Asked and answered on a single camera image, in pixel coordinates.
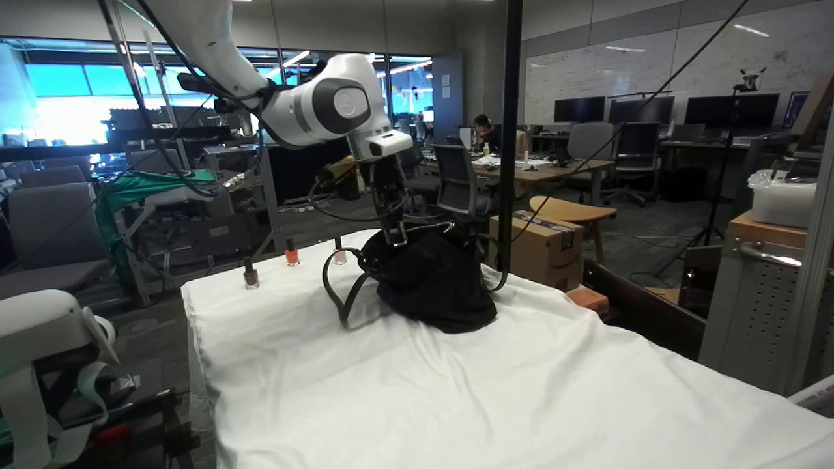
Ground dark brown wooden board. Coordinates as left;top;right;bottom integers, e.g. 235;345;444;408
581;258;708;361

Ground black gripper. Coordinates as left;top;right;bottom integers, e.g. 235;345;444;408
368;157;411;247

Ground white table cloth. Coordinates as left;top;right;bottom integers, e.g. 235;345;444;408
176;226;834;469

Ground seated person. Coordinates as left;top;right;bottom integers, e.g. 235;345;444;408
467;111;499;163

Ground grey padded chair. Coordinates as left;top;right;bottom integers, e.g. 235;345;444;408
0;181;111;297

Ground white plastic bin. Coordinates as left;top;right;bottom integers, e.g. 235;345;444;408
747;167;820;230

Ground black office chair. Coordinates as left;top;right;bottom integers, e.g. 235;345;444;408
610;121;665;210

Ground black metal pole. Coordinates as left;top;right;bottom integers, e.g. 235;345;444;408
493;0;525;277

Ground grey cabinet with wooden top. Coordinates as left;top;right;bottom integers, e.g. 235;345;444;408
699;206;822;396

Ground black computer monitor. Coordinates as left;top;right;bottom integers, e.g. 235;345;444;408
607;94;678;131
683;91;781;135
553;94;607;126

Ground orange brown block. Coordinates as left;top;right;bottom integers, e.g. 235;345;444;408
566;284;613;315

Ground grey equipment cart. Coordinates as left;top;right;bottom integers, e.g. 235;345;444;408
107;140;282;302

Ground black tripod stand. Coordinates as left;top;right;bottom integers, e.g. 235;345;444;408
649;65;770;277

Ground green cloth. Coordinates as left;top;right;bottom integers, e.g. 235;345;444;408
91;167;218;251

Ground small wooden side table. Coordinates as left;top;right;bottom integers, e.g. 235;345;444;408
525;193;620;264

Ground large cardboard box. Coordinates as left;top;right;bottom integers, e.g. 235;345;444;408
485;210;587;296

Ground black handbag with strap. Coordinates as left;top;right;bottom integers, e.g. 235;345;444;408
321;217;503;337

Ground black stereo camera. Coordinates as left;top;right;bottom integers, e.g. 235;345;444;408
175;71;220;100

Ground grey office chair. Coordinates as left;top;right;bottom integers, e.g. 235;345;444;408
568;121;618;178

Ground grey aluminium pole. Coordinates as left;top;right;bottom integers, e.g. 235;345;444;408
781;101;834;398

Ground black coat on stand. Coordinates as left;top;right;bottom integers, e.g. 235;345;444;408
267;140;355;206

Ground dark mesh office chair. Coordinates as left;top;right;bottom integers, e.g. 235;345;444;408
429;140;490;223

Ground wooden office desk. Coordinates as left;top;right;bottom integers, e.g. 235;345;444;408
472;155;618;203

